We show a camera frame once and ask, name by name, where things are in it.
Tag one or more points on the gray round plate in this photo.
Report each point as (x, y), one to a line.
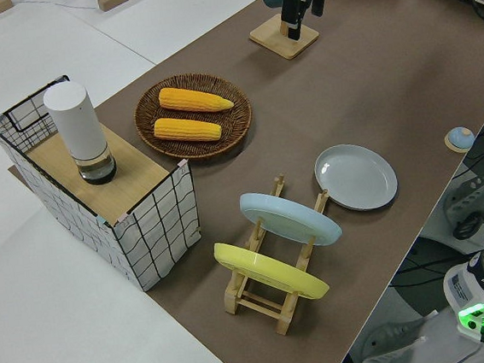
(353, 175)

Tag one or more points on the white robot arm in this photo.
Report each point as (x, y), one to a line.
(471, 288)

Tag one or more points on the light blue plate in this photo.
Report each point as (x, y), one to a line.
(288, 220)

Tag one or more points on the yellow plate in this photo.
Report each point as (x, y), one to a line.
(267, 269)

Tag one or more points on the wooden mug tree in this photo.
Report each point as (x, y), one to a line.
(284, 42)

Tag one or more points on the yellow corn cob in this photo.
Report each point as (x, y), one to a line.
(195, 99)
(187, 128)

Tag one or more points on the round wicker tray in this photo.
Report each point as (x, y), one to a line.
(151, 126)

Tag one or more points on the wooden board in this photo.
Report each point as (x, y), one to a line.
(134, 174)

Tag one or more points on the white power strip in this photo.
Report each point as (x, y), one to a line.
(469, 202)

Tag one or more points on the white cylinder device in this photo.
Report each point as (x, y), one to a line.
(75, 124)

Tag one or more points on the wooden dish rack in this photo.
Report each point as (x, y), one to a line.
(231, 302)

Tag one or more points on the white plastic cover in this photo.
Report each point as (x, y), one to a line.
(395, 347)

